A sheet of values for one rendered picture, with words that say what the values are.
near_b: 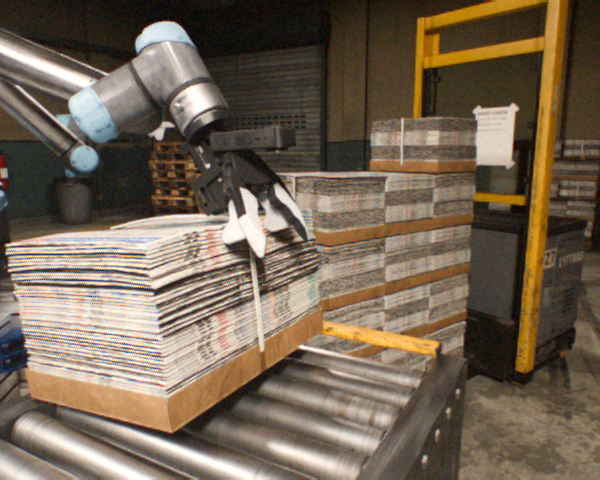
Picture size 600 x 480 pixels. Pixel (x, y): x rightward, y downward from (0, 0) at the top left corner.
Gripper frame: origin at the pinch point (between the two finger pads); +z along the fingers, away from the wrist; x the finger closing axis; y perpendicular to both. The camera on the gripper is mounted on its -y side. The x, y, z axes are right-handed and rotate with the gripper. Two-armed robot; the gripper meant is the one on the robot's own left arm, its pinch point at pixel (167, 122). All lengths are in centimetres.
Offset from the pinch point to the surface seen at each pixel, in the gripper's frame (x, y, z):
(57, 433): 110, 31, -48
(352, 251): 40, 40, 54
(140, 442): 116, 32, -39
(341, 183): 38, 16, 48
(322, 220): 37, 29, 42
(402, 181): 34, 17, 79
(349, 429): 129, 29, -15
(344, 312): 44, 61, 50
